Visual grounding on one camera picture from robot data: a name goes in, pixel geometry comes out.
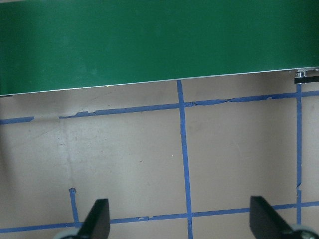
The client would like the green conveyor belt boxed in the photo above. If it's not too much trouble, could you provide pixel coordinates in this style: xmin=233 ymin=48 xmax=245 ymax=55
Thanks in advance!
xmin=0 ymin=0 xmax=319 ymax=97

